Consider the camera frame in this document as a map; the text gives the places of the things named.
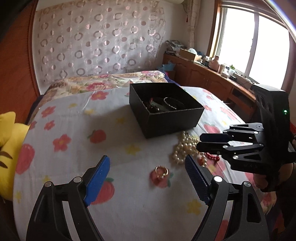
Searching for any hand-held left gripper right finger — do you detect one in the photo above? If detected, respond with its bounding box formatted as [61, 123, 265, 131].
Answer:
[184, 154, 270, 241]

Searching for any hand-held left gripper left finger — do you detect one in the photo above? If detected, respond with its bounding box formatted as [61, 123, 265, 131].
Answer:
[26, 155, 111, 241]

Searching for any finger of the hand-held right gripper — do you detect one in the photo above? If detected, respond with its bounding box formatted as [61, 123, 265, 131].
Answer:
[196, 140, 265, 166]
[200, 123, 264, 143]

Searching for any red braided string bracelet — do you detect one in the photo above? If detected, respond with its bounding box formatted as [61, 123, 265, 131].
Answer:
[203, 152, 222, 164]

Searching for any white pearl necklace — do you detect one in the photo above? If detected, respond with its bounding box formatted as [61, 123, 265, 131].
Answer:
[171, 131, 208, 166]

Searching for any gold ring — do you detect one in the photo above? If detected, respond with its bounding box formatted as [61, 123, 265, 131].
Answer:
[154, 165, 169, 180]

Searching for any black square box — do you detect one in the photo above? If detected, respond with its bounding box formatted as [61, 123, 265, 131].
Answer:
[129, 82, 205, 139]

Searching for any dark thin bangle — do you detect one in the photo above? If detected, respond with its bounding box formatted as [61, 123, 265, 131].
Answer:
[163, 97, 185, 110]

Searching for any dark wooden bead bracelet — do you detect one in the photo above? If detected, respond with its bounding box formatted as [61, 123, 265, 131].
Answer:
[144, 100, 163, 113]

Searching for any person's right hand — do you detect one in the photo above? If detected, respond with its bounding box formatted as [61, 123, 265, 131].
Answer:
[278, 161, 296, 186]

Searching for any strawberry print bed sheet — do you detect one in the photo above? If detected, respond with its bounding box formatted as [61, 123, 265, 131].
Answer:
[13, 86, 279, 241]

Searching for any long wooden cabinet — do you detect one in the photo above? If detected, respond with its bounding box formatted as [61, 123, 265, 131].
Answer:
[162, 53, 258, 112]

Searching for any blue paper bag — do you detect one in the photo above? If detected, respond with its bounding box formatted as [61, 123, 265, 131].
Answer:
[158, 62, 175, 71]

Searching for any cardboard box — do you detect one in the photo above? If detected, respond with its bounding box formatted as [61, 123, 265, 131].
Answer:
[179, 48, 202, 61]

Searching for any window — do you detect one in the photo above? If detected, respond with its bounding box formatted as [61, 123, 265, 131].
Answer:
[208, 0, 296, 96]

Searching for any yellow plush toy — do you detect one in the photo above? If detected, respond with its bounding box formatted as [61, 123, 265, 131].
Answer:
[0, 112, 32, 201]

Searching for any floral quilt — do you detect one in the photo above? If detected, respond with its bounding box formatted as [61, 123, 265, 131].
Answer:
[43, 70, 168, 102]

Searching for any stack of printed papers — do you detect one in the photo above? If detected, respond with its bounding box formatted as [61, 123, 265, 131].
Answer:
[165, 40, 186, 55]

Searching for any patterned window curtain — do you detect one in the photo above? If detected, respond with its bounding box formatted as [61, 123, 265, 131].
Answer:
[182, 0, 201, 50]

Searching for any wooden wardrobe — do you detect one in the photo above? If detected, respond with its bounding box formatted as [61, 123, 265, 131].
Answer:
[0, 0, 45, 122]

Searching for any circle pattern sheer curtain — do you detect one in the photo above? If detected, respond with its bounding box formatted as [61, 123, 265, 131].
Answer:
[32, 0, 167, 84]

